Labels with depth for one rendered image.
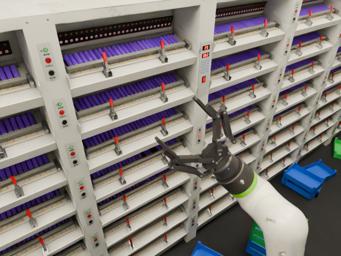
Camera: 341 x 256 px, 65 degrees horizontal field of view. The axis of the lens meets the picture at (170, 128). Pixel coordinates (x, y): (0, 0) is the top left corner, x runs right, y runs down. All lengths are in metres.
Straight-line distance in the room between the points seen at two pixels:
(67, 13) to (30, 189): 0.69
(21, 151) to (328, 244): 2.25
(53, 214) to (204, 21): 1.10
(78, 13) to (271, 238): 0.86
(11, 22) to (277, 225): 0.90
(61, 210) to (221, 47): 1.10
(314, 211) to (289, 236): 2.05
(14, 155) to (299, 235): 0.93
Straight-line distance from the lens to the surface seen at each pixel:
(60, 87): 1.02
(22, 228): 1.38
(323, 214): 2.77
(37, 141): 1.12
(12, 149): 1.12
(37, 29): 0.95
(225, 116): 0.68
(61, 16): 0.96
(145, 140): 1.34
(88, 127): 1.14
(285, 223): 0.71
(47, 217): 1.37
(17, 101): 1.01
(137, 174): 1.45
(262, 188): 0.79
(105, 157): 1.28
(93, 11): 1.00
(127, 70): 1.12
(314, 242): 2.55
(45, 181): 1.24
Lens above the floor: 1.91
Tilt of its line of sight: 34 degrees down
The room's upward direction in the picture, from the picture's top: straight up
